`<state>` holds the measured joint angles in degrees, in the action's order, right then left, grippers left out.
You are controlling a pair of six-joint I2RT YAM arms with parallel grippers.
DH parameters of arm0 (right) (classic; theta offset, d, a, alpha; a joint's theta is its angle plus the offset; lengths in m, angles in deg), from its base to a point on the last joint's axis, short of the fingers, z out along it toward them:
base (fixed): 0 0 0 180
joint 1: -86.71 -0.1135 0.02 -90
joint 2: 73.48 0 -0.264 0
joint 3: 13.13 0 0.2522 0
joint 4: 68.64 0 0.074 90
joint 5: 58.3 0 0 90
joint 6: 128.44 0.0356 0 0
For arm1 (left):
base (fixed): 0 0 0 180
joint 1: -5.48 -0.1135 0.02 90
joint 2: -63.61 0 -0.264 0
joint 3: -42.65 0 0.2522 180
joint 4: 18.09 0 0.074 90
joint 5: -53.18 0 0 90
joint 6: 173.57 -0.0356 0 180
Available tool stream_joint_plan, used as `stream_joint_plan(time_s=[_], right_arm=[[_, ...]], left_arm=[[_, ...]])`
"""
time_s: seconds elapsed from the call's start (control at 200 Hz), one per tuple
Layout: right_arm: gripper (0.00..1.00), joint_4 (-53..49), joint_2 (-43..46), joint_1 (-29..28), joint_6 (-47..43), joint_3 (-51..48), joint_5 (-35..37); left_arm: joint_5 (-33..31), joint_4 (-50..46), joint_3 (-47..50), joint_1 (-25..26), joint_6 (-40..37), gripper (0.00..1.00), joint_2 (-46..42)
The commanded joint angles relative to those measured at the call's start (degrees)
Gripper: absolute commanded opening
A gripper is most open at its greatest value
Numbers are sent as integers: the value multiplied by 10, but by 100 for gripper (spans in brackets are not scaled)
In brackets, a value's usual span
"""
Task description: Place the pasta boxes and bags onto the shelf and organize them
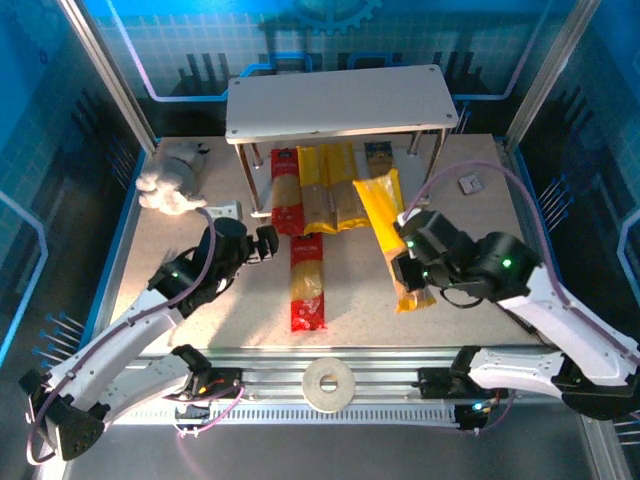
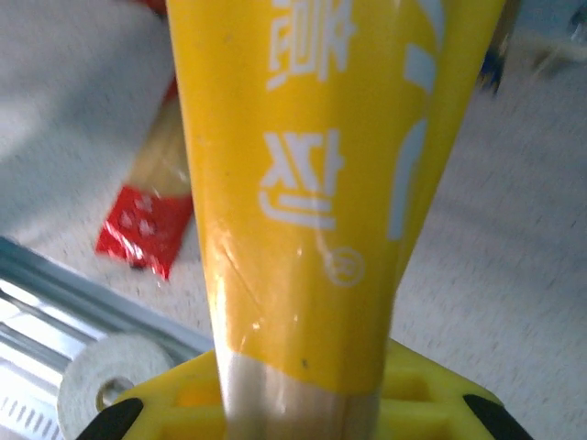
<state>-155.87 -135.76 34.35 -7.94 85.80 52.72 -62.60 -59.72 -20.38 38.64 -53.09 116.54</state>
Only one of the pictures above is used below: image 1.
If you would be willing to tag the white two-tier shelf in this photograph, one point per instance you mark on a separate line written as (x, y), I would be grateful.
(340, 100)

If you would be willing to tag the dark blue spaghetti bag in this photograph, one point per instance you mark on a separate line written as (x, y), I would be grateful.
(377, 157)

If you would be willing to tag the aluminium frame post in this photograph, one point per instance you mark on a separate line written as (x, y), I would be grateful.
(105, 70)
(545, 70)

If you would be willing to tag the long yellow spaghetti bag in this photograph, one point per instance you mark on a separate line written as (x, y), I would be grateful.
(382, 210)

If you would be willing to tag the white plush toy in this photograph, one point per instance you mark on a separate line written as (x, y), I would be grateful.
(170, 185)

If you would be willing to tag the red spaghetti bag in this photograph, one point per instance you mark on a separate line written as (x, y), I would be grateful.
(287, 190)
(307, 280)

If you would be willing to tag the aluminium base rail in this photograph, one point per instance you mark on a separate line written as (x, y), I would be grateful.
(390, 360)

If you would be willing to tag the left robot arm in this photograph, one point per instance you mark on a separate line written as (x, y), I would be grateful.
(115, 345)

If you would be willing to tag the small white square block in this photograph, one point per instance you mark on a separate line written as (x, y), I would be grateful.
(471, 183)

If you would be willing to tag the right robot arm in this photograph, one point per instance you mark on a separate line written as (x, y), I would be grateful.
(575, 325)

